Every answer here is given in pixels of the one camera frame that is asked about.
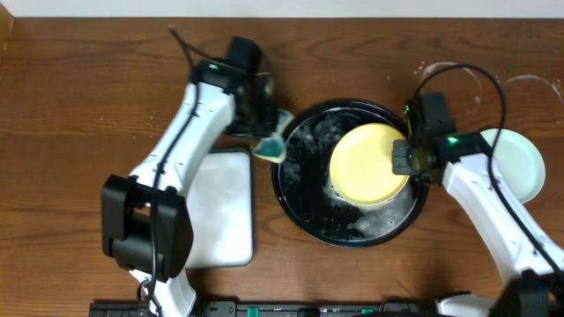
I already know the green yellow sponge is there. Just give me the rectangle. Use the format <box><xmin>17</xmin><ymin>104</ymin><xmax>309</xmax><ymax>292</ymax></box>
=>
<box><xmin>251</xmin><ymin>108</ymin><xmax>294</xmax><ymax>164</ymax></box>

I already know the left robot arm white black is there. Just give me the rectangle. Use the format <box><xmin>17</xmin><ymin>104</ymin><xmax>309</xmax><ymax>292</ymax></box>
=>
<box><xmin>101</xmin><ymin>61</ymin><xmax>292</xmax><ymax>316</ymax></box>

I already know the black base rail bottom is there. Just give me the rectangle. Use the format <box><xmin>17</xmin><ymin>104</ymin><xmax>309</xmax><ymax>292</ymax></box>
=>
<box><xmin>87</xmin><ymin>294</ymin><xmax>439</xmax><ymax>317</ymax></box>

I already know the yellow plate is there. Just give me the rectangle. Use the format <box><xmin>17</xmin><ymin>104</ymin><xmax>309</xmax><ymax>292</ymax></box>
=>
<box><xmin>330</xmin><ymin>123</ymin><xmax>409</xmax><ymax>206</ymax></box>

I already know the rectangular soapy water tray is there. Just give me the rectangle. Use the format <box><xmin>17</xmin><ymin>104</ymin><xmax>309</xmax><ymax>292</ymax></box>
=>
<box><xmin>185</xmin><ymin>149</ymin><xmax>253</xmax><ymax>269</ymax></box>

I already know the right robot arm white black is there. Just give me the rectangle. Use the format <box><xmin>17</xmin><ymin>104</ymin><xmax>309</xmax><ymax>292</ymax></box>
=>
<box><xmin>392</xmin><ymin>129</ymin><xmax>563</xmax><ymax>316</ymax></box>

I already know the light green plate top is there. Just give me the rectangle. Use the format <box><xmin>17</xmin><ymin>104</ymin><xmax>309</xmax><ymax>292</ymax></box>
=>
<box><xmin>494</xmin><ymin>129</ymin><xmax>546</xmax><ymax>203</ymax></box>

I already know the round black tray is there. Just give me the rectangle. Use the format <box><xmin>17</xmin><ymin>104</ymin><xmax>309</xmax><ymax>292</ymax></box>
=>
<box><xmin>271</xmin><ymin>99</ymin><xmax>429</xmax><ymax>248</ymax></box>

